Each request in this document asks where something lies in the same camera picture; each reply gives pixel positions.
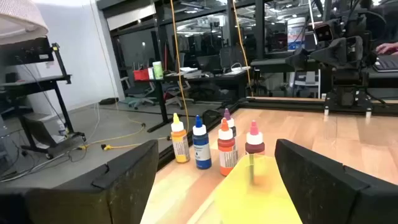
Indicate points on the blue food coloring bottle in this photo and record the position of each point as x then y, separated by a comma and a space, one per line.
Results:
202, 149

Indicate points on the yellow translucent plastic bin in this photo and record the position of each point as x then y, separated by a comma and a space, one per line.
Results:
255, 202

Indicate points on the orange food coloring bottle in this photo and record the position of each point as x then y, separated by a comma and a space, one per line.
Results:
226, 149

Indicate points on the white roller blind cassette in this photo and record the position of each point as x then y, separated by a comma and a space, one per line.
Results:
130, 17

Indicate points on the dark grey desk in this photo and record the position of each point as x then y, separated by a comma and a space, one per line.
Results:
270, 65

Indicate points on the green wipes canister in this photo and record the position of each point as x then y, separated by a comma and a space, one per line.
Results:
158, 70

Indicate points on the red storage box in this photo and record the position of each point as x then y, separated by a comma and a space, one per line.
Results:
141, 75

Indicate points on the yellow food coloring bottle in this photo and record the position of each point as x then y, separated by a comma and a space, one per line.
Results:
180, 146

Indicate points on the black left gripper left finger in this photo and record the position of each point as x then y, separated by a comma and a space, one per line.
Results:
124, 186

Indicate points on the white pole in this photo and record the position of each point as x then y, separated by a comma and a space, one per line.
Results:
312, 21

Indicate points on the black equipment cart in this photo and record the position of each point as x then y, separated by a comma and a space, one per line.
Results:
28, 53

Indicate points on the red food coloring bottle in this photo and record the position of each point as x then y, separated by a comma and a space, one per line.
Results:
254, 140

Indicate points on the white tub blue label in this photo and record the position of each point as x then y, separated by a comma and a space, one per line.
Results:
296, 34

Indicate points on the purple food coloring bottle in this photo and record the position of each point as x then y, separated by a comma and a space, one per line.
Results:
228, 114

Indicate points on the grey office chair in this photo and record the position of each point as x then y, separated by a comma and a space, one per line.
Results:
140, 93
175, 96

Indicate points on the person's hand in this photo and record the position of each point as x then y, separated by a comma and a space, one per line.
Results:
388, 48

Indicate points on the black laptop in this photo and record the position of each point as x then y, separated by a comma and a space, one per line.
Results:
387, 63

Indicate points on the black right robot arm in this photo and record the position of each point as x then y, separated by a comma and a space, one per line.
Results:
348, 90

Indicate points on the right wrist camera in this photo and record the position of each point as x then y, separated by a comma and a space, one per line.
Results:
324, 32

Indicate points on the flat black box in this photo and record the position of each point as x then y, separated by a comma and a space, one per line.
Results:
109, 101

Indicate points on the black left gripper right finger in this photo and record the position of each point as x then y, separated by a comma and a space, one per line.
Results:
326, 196

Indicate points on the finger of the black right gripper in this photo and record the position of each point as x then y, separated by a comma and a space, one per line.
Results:
332, 54
301, 60

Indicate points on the small white box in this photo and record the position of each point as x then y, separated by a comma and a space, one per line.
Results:
150, 73

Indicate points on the black office desk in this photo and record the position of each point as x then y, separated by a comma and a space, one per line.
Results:
217, 79

